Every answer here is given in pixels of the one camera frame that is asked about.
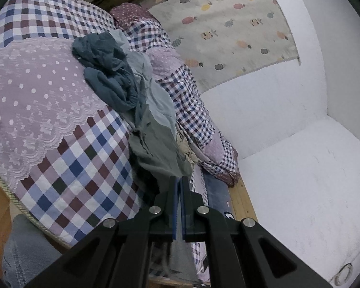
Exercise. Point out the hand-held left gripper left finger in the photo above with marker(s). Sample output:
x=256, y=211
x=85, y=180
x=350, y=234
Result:
x=175, y=210

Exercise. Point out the olive green t-shirt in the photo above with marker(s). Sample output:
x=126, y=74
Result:
x=159, y=156

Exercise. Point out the blue plush pillow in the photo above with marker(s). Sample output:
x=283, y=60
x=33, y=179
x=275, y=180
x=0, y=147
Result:
x=216, y=195

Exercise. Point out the checked dotted quilt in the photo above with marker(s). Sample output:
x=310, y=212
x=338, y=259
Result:
x=192, y=105

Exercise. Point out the checked bedsheet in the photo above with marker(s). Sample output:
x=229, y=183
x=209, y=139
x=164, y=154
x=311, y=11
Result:
x=48, y=102

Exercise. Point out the beige garment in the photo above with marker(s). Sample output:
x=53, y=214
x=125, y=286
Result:
x=186, y=153

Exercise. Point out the pineapple print wall cloth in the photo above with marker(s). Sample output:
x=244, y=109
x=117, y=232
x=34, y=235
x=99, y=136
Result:
x=228, y=30

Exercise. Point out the wooden bed headboard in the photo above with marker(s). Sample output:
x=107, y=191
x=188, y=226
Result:
x=243, y=198

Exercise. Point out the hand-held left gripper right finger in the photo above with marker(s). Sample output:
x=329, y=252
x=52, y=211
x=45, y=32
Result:
x=183, y=210

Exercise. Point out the light grey garment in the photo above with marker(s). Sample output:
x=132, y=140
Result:
x=156, y=102

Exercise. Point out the teal blue garment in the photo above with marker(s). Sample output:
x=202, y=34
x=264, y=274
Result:
x=108, y=78

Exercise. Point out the person's leg grey jeans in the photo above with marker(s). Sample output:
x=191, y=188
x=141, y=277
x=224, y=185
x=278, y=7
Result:
x=30, y=252

